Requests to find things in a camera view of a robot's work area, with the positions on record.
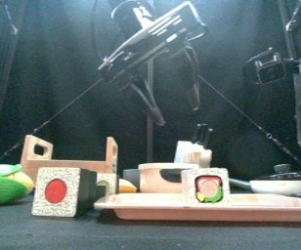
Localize thin vertical metal pole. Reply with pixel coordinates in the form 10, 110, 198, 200
146, 59, 154, 164

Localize black pan lid with knob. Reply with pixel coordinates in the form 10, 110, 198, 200
254, 163, 301, 182

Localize white utensil holder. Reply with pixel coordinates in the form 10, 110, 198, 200
172, 123, 204, 164

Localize white toy frying pan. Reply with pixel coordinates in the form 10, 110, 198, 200
227, 178, 301, 196

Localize wooden knife block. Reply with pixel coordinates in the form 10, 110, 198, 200
182, 146, 212, 169

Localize grey toy pot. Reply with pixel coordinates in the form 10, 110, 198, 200
122, 168, 142, 190

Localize round wooden toy pot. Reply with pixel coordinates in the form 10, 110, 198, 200
138, 162, 202, 194

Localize small sushi block green filling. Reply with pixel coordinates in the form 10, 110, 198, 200
95, 172, 119, 197

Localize yellow toy food piece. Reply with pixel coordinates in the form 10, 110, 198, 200
116, 178, 139, 194

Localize pink plastic tray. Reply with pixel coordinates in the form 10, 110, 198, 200
92, 191, 301, 224

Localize sushi block mixed filling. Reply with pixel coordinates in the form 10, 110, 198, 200
179, 167, 231, 205

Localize sushi block red circle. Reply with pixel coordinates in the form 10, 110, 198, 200
30, 166, 99, 218

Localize green plush toy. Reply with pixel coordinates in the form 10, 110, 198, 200
0, 163, 36, 207

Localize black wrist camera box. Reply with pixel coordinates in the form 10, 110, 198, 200
242, 47, 290, 86

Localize diagonal black brace cable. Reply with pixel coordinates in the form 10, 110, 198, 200
198, 74, 301, 172
0, 77, 104, 165

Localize black toy knife handle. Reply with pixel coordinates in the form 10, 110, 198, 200
203, 128, 214, 150
198, 123, 208, 148

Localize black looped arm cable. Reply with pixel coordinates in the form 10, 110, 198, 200
90, 0, 131, 64

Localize wooden crate with handle holes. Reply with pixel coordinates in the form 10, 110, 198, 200
19, 134, 119, 184

